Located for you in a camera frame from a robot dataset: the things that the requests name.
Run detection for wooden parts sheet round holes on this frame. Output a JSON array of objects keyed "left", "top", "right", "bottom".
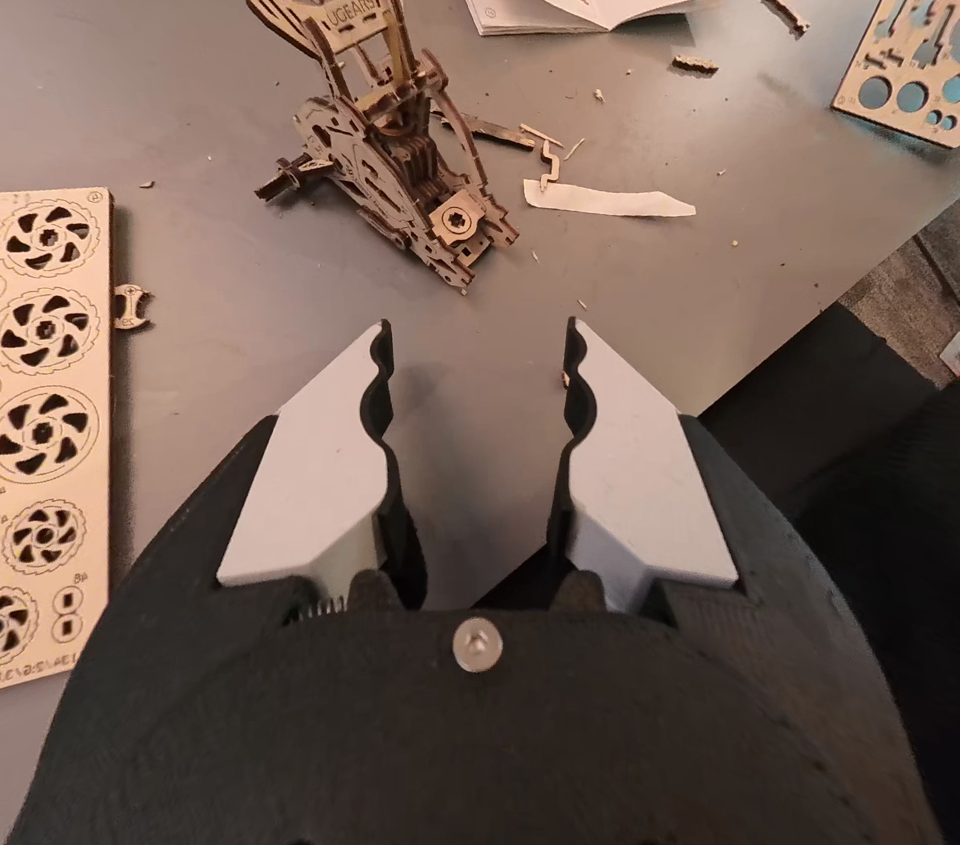
[{"left": 831, "top": 0, "right": 960, "bottom": 150}]

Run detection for curved wooden piece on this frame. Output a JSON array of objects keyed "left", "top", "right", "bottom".
[{"left": 112, "top": 284, "right": 155, "bottom": 330}]

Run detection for long notched wooden bar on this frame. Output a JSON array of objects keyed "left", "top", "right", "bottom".
[{"left": 756, "top": 0, "right": 813, "bottom": 38}]

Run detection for white paper strip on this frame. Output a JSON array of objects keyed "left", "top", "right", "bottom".
[{"left": 523, "top": 179, "right": 697, "bottom": 218}]

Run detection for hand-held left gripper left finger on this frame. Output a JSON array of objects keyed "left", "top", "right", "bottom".
[{"left": 216, "top": 318, "right": 429, "bottom": 610}]

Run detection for wooden mechanical model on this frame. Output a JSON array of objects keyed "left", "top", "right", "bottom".
[{"left": 246, "top": 0, "right": 520, "bottom": 297}]

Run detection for wooden parts sheet gear wheels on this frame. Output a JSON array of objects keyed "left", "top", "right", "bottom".
[{"left": 0, "top": 187, "right": 114, "bottom": 690}]

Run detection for long dark wooden strip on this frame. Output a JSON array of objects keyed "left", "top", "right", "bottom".
[{"left": 431, "top": 108, "right": 538, "bottom": 150}]

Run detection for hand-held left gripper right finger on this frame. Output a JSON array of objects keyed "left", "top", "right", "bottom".
[{"left": 549, "top": 316, "right": 740, "bottom": 614}]

